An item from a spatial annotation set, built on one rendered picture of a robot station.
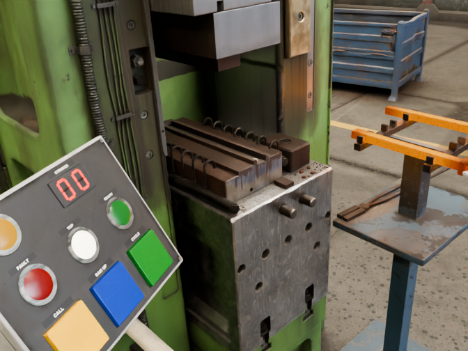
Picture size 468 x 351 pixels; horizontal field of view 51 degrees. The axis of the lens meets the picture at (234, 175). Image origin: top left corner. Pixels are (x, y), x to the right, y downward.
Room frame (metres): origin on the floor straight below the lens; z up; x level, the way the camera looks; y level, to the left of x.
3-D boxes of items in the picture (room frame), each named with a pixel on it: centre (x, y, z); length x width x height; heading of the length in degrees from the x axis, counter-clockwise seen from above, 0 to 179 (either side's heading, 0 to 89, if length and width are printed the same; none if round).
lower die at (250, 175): (1.27, 0.09, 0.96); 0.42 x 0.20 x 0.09; 41
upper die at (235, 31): (1.27, 0.09, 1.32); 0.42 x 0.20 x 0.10; 41
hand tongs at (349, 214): (1.45, -0.57, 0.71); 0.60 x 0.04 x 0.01; 125
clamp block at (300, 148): (1.27, -0.15, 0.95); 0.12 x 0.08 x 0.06; 41
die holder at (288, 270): (1.31, 0.05, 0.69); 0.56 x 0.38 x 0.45; 41
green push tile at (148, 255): (0.72, 0.16, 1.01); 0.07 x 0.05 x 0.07; 156
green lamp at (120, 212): (0.73, 0.20, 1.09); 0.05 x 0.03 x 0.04; 131
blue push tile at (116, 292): (0.62, 0.20, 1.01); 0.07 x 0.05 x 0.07; 156
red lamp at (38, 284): (0.55, 0.28, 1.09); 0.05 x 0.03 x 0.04; 131
